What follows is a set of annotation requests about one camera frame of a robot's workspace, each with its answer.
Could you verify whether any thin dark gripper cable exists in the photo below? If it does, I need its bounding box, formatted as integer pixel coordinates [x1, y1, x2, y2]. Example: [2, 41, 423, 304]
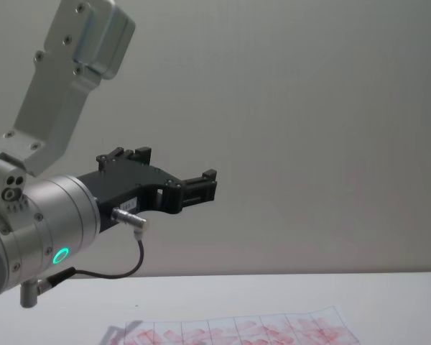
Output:
[19, 206, 153, 309]

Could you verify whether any white table cloth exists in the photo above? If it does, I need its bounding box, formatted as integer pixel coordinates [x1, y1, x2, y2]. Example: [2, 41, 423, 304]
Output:
[0, 273, 431, 345]

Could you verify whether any white sheet with red marks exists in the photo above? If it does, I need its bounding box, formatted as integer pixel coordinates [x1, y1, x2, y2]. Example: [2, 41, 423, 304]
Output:
[98, 305, 361, 345]

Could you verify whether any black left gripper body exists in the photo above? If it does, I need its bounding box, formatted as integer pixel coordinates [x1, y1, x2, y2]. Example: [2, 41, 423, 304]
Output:
[75, 159, 175, 234]

